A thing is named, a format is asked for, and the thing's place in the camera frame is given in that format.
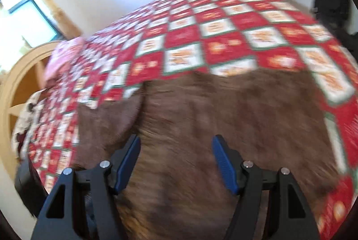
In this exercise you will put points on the window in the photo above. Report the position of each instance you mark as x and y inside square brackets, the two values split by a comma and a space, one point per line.
[30, 22]

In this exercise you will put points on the brown fleece garment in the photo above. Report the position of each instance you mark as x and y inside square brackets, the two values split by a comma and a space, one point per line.
[209, 106]

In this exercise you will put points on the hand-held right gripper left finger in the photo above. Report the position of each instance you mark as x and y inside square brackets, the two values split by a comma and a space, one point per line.
[127, 164]

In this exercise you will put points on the pink pillow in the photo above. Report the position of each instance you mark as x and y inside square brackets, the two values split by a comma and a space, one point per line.
[65, 57]

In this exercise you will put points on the wooden arched headboard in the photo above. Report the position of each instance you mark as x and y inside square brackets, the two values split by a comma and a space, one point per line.
[8, 94]

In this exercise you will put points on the white patterned bed sheet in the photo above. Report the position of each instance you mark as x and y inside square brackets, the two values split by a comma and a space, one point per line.
[28, 117]

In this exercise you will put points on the yellow patterned curtain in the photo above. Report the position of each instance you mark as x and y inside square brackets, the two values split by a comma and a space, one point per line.
[56, 8]

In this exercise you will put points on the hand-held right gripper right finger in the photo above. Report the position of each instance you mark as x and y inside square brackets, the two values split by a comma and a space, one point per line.
[223, 164]

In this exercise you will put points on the red checkered printed bedspread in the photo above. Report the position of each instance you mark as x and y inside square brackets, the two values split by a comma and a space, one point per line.
[223, 33]

